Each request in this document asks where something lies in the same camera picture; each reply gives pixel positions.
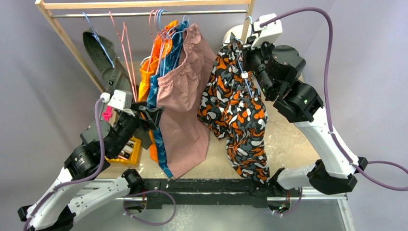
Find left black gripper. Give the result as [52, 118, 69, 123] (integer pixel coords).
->
[110, 100, 164, 157]

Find camouflage orange black shorts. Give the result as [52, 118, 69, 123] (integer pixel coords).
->
[197, 33, 270, 184]

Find blue wire hanger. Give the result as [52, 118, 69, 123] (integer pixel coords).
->
[82, 12, 115, 68]
[235, 16, 253, 98]

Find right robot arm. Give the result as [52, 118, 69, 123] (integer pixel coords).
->
[243, 36, 368, 196]

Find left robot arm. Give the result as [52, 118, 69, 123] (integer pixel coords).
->
[18, 102, 164, 231]

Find pink shorts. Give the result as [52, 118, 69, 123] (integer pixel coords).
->
[157, 24, 216, 178]

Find blue patterned shorts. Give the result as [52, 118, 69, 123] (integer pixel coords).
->
[147, 21, 189, 178]

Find olive green shorts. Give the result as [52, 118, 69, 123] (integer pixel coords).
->
[82, 29, 132, 94]

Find blue hanger holding pink shorts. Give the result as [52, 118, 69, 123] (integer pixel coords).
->
[158, 9, 190, 40]

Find pink hanger holding orange shorts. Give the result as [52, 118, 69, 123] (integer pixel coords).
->
[145, 9, 160, 80]

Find white orange yellow drawer cabinet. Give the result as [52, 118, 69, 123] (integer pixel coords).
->
[223, 24, 244, 44]

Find pink plastic tool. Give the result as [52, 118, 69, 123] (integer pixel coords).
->
[102, 106, 113, 122]

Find yellow plastic bin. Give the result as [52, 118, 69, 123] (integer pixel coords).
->
[105, 137, 141, 166]

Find metal hanging rod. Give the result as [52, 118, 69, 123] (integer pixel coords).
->
[51, 10, 247, 19]

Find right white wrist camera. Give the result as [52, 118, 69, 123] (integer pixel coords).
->
[251, 13, 283, 49]

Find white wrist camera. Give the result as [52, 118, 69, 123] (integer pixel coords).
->
[100, 90, 135, 116]
[251, 13, 283, 49]

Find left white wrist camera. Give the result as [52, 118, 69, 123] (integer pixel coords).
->
[100, 90, 135, 116]

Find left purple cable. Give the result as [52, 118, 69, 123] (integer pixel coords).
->
[23, 98, 106, 231]

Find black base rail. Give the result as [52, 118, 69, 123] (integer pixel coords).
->
[144, 179, 300, 209]

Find pink wire hanger left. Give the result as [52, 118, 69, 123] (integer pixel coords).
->
[108, 11, 138, 102]

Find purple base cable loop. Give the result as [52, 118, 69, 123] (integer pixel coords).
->
[123, 190, 177, 227]

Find wooden clothes rack frame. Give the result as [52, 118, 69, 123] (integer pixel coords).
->
[35, 0, 255, 92]

